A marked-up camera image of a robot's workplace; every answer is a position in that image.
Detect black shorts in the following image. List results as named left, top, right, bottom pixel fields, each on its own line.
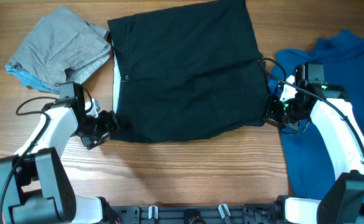
left=108, top=1, right=268, bottom=143

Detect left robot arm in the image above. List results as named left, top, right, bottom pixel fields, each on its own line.
left=0, top=82, right=122, bottom=223

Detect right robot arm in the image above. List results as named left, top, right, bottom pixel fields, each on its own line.
left=264, top=63, right=364, bottom=223

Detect blue shirt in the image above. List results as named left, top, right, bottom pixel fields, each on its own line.
left=272, top=30, right=364, bottom=200

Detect folded grey shorts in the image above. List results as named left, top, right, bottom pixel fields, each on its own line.
left=6, top=6, right=111, bottom=91

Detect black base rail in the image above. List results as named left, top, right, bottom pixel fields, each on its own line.
left=113, top=204, right=281, bottom=224

